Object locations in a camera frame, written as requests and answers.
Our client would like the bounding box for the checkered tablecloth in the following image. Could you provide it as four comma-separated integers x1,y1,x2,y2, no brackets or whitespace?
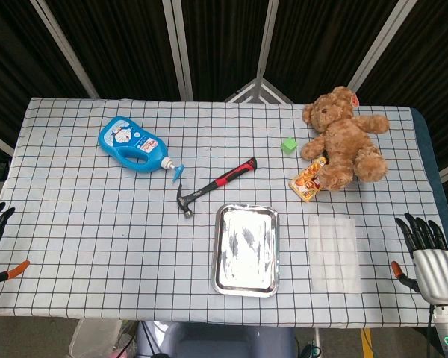
0,97,448,330

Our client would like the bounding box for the yellow snack packet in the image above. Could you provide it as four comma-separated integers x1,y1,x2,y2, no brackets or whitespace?
287,156,329,204

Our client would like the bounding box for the white paper sheet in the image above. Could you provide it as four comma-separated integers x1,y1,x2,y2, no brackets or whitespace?
307,214,362,295

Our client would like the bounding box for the stainless steel tray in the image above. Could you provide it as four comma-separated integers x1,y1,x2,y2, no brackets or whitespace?
211,203,281,298

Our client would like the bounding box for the brown teddy bear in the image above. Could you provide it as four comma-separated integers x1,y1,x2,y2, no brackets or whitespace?
300,86,391,192

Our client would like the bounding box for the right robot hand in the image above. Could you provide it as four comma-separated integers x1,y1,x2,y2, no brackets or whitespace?
391,212,448,305

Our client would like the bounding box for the black and red claw hammer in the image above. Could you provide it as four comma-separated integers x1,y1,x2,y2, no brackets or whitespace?
176,157,258,219

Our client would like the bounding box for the black cable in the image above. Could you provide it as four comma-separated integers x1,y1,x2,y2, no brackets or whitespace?
425,304,434,358

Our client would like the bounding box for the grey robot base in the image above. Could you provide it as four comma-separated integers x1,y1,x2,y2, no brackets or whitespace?
136,321,298,358

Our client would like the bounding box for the folding screen partition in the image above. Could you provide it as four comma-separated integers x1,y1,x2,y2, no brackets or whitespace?
0,0,448,195

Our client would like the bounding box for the blue detergent bottle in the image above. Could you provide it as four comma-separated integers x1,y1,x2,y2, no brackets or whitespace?
97,116,185,183

